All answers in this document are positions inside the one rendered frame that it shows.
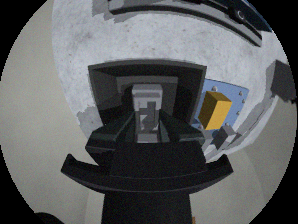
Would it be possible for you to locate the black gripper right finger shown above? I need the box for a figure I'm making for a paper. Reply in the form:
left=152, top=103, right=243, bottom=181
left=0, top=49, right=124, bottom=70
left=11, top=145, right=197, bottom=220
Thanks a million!
left=158, top=109, right=205, bottom=147

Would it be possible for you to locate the yellow brass block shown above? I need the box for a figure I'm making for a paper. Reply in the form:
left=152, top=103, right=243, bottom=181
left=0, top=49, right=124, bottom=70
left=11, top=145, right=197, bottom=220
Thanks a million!
left=198, top=91, right=232, bottom=130

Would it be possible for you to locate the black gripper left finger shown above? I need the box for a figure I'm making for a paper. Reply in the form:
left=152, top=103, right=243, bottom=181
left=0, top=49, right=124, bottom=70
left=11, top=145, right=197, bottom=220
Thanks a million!
left=88, top=109, right=136, bottom=142

